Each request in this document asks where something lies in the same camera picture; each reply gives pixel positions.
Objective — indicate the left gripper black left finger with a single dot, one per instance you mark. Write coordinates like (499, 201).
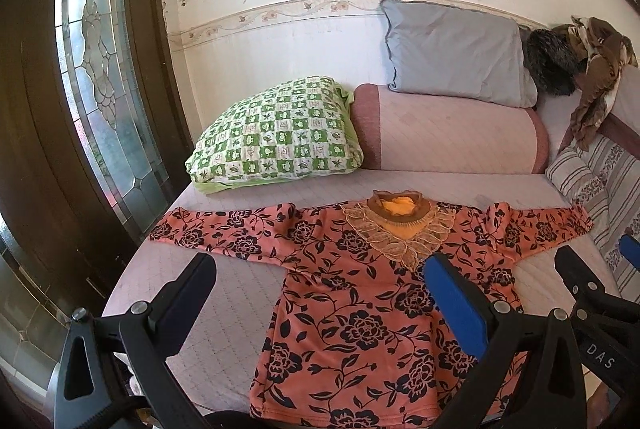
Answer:
(114, 366)

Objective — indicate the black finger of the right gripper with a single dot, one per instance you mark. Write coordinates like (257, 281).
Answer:
(606, 327)

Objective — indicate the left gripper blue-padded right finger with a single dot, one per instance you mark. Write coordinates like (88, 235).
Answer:
(550, 392)

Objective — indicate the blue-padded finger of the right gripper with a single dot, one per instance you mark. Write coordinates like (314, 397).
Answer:
(630, 249)

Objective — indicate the orange black floral blouse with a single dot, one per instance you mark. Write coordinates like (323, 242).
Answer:
(356, 339)

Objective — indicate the striped floral pillow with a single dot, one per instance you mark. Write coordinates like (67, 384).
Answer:
(605, 179)

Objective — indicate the brown crumpled cloth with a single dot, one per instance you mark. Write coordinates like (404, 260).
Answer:
(606, 52)

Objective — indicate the black furry cushion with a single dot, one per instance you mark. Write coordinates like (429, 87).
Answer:
(553, 58)

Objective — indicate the stained glass wooden door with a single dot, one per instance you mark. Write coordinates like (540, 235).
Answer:
(93, 141)

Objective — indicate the pink quilted bolster cushion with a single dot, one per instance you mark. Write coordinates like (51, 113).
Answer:
(424, 133)

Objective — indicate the grey blue pillow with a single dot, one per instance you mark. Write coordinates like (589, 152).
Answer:
(443, 50)

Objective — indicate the green white checkered pillow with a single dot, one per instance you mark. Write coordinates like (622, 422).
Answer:
(296, 129)

